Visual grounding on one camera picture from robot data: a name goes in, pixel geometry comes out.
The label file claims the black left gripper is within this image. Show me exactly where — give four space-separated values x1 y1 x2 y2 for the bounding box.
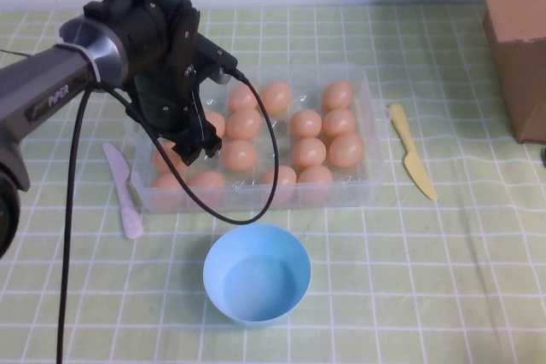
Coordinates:
131 68 224 167

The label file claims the brown egg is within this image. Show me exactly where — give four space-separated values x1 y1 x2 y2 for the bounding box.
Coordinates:
258 81 293 117
322 108 357 138
221 140 258 172
261 165 298 206
186 170 226 210
322 80 355 112
152 142 189 176
227 84 260 113
204 111 226 139
151 172 188 211
225 108 262 142
292 137 328 169
290 109 322 139
298 165 334 205
328 132 365 170

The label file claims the clear plastic egg box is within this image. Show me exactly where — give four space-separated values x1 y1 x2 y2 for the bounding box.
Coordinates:
127 61 387 214

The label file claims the brown cardboard box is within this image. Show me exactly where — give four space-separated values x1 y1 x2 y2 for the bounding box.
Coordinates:
470 0 546 146

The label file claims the pink plastic knife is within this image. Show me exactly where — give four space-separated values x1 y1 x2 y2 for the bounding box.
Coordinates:
101 142 145 240

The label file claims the light blue plastic bowl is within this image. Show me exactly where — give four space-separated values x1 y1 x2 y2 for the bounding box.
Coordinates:
202 222 312 330

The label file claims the yellow plastic knife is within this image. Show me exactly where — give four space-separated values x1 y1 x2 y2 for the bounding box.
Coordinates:
386 103 439 202

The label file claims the green checked tablecloth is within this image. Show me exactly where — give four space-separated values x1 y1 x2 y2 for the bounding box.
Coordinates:
0 4 546 364

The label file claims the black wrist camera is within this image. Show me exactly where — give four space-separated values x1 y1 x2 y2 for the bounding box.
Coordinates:
198 35 239 86

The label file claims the long black cable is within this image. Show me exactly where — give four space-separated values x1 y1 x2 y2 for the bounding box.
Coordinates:
55 69 281 364

